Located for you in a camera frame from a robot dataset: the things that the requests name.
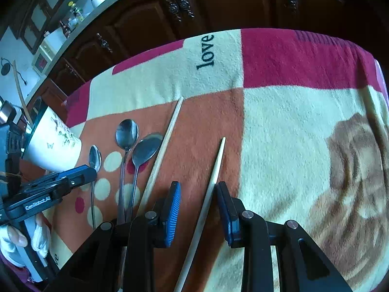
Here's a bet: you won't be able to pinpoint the grey kitchen countertop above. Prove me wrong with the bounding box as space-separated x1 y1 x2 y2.
23 0 171 107

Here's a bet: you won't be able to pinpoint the person's left forearm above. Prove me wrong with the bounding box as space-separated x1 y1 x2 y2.
0 254 34 283

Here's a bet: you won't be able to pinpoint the person's left hand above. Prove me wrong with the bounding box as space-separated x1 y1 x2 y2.
0 213 52 266

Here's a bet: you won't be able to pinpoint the oval metal spoon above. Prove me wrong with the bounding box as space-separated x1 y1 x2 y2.
126 133 165 223

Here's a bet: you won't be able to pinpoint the yellow cap oil bottle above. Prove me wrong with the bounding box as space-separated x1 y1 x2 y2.
67 1 80 22

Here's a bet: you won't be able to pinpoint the black hanging wall item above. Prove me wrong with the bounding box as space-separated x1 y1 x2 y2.
0 57 28 86

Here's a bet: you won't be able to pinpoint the wooden lower kitchen cabinets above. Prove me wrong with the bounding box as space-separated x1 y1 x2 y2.
24 0 389 107

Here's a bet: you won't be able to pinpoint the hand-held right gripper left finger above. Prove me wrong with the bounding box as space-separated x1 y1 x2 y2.
45 181 182 292

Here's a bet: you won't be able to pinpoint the large round metal spoon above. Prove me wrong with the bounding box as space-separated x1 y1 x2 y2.
115 119 140 225

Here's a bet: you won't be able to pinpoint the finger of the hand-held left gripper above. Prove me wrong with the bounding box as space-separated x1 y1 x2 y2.
36 165 98 193

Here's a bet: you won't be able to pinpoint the white floral utensil holder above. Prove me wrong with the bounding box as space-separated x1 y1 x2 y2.
21 106 83 171

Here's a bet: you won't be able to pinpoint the small metal spoon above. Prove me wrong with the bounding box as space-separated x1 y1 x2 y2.
88 145 103 229

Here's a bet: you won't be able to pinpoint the wooden upper cabinet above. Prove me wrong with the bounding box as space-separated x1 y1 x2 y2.
17 0 98 56

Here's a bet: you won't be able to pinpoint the printed blanket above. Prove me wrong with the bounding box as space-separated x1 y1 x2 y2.
18 28 389 292

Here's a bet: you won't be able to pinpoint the cream microwave oven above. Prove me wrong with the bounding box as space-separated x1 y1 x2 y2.
31 40 59 76

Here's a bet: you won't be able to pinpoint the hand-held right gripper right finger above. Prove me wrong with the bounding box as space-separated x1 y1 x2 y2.
215 181 353 292

